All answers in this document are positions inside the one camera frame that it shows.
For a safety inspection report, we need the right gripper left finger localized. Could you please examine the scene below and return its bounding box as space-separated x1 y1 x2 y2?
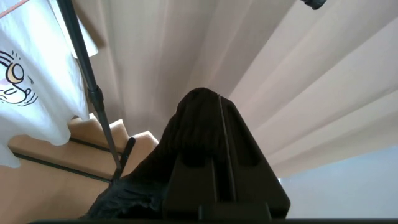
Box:
162 154 224 219

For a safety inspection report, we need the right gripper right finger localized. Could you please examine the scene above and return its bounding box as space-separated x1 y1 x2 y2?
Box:
217 95 292 219

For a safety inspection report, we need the black garment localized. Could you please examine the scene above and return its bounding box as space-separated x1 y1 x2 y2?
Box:
80 87 225 219

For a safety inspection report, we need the white garment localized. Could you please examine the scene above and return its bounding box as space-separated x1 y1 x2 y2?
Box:
0 0 100 169

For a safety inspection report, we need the pink clothes hanger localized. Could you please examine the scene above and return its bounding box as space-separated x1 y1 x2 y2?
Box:
0 0 31 19

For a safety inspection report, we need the black clothes rack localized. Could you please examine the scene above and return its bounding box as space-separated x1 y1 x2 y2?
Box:
12 0 328 184

